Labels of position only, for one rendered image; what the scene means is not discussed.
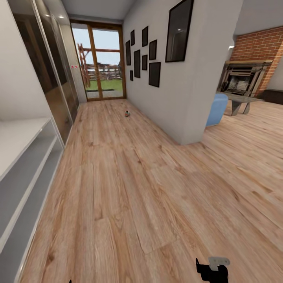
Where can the wood fireplace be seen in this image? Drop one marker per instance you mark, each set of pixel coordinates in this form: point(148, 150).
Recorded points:
point(242, 79)

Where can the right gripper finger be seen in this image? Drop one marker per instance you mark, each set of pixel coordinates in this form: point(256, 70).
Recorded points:
point(198, 265)

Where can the sofa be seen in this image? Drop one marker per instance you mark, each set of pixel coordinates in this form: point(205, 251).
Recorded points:
point(217, 110)

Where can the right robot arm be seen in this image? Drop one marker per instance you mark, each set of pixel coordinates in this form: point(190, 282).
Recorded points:
point(216, 272)

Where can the coffee table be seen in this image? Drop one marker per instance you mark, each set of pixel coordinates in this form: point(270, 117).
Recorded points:
point(237, 102)

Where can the door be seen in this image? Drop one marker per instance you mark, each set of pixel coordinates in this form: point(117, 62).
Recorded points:
point(101, 55)

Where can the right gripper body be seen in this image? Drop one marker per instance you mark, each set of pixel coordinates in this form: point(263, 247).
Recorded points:
point(208, 275)

